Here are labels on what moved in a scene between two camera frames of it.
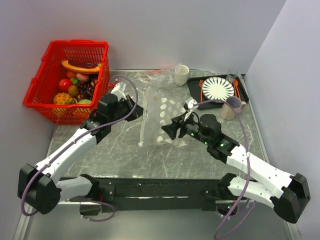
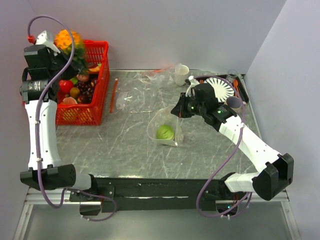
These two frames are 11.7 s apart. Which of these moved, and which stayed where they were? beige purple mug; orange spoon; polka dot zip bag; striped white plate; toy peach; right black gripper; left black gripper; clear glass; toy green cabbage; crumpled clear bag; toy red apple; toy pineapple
Moved: toy green cabbage; polka dot zip bag; left black gripper; toy pineapple; right black gripper
Stayed: orange spoon; striped white plate; beige purple mug; toy red apple; clear glass; toy peach; crumpled clear bag
